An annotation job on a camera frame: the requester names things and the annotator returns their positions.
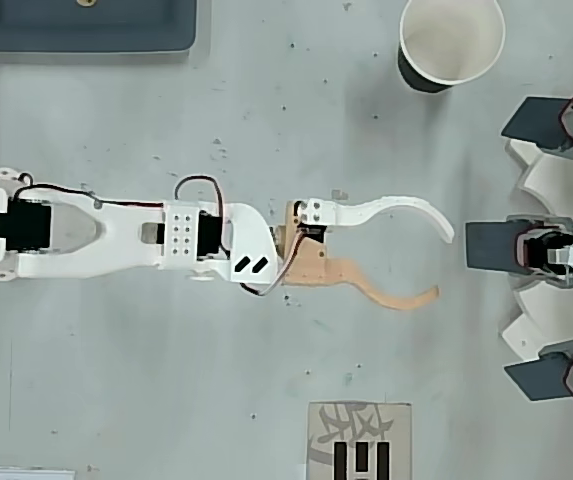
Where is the white round dispenser stand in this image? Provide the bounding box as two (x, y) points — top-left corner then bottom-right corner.
(503, 137), (573, 361)

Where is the black paper cup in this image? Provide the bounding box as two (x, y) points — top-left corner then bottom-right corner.
(396, 0), (508, 95)

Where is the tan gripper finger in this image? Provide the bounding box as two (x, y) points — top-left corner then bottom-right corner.
(337, 257), (441, 313)

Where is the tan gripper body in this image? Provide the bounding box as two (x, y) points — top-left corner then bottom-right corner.
(271, 199), (341, 289)

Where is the grey plastic tray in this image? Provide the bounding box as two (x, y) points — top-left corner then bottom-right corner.
(0, 0), (198, 54)

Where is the printed cardboard card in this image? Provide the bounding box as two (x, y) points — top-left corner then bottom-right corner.
(306, 399), (413, 480)

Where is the black red shoulder cable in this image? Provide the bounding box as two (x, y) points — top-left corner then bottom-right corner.
(18, 172), (167, 209)

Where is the tricolour gripper servo cable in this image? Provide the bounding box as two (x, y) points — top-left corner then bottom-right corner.
(239, 232), (310, 299)

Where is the black red elbow cable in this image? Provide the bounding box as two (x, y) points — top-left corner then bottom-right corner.
(173, 173), (232, 261)

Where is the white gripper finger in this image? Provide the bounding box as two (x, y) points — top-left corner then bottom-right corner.
(298, 194), (455, 246)

